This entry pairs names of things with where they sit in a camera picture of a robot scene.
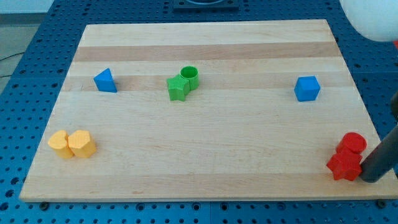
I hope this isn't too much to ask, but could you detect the blue triangle block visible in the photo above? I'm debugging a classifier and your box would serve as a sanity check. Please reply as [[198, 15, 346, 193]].
[[93, 68, 117, 93]]

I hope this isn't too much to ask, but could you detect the blue cube block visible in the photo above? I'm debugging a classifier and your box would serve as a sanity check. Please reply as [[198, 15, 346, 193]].
[[294, 76, 320, 101]]

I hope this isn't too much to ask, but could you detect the green cylinder block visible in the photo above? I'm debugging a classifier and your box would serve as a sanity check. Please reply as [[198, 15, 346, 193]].
[[180, 66, 200, 90]]

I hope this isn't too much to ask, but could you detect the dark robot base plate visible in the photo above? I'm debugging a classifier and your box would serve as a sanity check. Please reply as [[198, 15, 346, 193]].
[[172, 0, 240, 11]]

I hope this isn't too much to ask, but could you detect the red star block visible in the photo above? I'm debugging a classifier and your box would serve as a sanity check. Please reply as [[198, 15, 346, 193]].
[[326, 150, 363, 181]]

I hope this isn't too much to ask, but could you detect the red cylinder block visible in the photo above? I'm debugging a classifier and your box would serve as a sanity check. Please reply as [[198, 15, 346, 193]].
[[336, 132, 368, 154]]

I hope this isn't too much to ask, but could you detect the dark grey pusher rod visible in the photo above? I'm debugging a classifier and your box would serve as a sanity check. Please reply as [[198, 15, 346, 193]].
[[358, 90, 398, 184]]

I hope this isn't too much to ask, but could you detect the yellow heart block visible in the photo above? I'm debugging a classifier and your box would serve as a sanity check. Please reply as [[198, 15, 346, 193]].
[[47, 130, 74, 159]]

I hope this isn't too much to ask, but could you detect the green star block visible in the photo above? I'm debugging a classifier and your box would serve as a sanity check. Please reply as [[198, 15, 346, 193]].
[[167, 75, 190, 101]]

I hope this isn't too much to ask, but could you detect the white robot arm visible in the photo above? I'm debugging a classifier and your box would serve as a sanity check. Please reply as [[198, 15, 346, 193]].
[[340, 0, 397, 183]]

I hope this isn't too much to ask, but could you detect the yellow hexagon block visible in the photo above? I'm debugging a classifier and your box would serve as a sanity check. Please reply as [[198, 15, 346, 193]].
[[68, 130, 96, 158]]

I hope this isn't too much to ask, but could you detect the wooden board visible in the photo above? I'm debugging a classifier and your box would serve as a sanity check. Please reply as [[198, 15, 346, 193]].
[[20, 20, 397, 203]]

